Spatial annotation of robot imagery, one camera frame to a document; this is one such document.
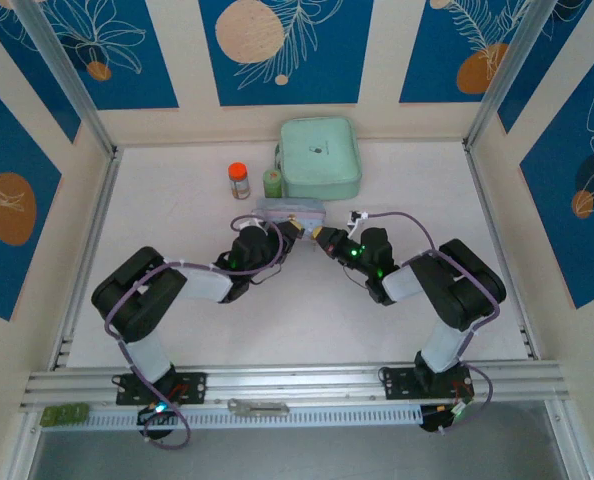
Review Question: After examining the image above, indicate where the aluminium table edge rail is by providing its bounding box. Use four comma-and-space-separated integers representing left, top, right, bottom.
49, 148, 124, 372
462, 143, 542, 362

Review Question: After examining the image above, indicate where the green circuit board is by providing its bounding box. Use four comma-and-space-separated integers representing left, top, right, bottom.
41, 403, 90, 429

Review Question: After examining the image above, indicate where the mint green zip case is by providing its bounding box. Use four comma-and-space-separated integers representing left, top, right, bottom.
274, 116, 364, 202

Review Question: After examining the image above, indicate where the right black controller box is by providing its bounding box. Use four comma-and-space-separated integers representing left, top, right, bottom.
419, 401, 467, 434

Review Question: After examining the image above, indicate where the black controller box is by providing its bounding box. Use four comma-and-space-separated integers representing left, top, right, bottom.
136, 403, 179, 442
419, 401, 467, 434

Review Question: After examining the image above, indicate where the white slotted cable duct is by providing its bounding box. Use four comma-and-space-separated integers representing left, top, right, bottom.
84, 404, 423, 430

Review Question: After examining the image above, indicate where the left thin black gripper cable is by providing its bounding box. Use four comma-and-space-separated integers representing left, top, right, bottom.
248, 263, 284, 290

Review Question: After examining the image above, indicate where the left aluminium table edge rail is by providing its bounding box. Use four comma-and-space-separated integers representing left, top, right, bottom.
49, 148, 124, 372

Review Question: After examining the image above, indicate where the right aluminium table edge rail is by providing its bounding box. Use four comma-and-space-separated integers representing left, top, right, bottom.
462, 143, 542, 362

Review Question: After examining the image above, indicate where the grey pouch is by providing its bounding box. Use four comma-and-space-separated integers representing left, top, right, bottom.
252, 196, 327, 242

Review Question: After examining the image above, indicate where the left aluminium frame post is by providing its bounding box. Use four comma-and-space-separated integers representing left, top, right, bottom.
12, 0, 119, 157

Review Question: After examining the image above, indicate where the right aluminium frame post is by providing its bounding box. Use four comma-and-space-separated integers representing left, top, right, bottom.
463, 0, 562, 152

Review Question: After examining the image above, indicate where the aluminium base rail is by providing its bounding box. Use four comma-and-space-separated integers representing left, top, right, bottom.
19, 360, 571, 415

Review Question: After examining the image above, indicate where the small green bottle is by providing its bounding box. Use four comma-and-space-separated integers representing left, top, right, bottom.
261, 168, 284, 199

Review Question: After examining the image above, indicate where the aluminium frame post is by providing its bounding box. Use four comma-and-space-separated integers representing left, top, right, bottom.
12, 0, 119, 157
463, 0, 562, 152

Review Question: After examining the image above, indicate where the silver metal bracket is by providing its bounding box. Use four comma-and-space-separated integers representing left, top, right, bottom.
226, 398, 291, 417

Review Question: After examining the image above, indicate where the left black controller box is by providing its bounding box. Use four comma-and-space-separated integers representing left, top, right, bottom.
136, 403, 179, 442

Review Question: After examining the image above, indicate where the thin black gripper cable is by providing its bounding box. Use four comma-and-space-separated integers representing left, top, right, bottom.
248, 263, 284, 290
340, 263, 374, 292

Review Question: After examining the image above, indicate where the orange lid glass jar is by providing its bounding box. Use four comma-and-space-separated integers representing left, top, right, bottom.
227, 162, 253, 201

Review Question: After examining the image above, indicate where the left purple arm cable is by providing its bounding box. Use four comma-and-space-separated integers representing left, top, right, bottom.
103, 213, 286, 451

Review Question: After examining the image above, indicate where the right thin black gripper cable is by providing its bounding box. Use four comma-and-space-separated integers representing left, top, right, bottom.
340, 263, 374, 292

